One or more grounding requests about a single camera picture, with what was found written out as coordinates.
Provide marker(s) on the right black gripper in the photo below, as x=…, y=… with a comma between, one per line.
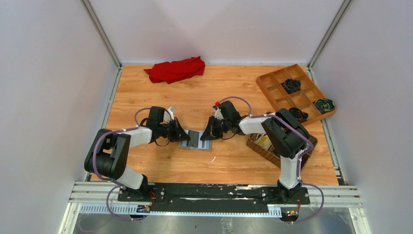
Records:
x=215, y=126

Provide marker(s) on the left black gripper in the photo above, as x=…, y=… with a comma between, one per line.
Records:
x=174, y=130

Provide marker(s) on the black credit card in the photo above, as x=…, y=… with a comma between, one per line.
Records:
x=194, y=141

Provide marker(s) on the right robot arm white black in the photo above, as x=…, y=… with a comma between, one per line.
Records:
x=286, y=134

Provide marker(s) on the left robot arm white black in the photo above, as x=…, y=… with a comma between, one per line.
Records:
x=108, y=154

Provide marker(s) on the cards in basket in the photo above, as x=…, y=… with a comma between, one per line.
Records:
x=263, y=141

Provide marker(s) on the woven wicker basket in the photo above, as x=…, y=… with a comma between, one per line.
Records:
x=272, y=157

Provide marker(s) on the red cloth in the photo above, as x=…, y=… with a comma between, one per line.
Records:
x=171, y=72

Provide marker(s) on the wooden compartment tray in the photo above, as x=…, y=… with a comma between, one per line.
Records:
x=271, y=86

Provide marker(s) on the black rolled belt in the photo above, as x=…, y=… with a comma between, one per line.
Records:
x=291, y=85

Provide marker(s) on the dark brown rolled belt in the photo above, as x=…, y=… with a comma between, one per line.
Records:
x=298, y=114

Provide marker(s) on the blue yellow rolled tie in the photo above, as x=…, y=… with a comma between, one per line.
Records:
x=324, y=105

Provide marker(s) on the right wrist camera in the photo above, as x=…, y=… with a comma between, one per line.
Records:
x=218, y=115

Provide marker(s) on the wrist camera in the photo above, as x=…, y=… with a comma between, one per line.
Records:
x=218, y=115
x=169, y=114

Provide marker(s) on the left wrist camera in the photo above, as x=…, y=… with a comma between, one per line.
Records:
x=169, y=114

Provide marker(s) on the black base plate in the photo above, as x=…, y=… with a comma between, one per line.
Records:
x=214, y=198

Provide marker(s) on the aluminium frame rail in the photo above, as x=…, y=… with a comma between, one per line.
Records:
x=101, y=197

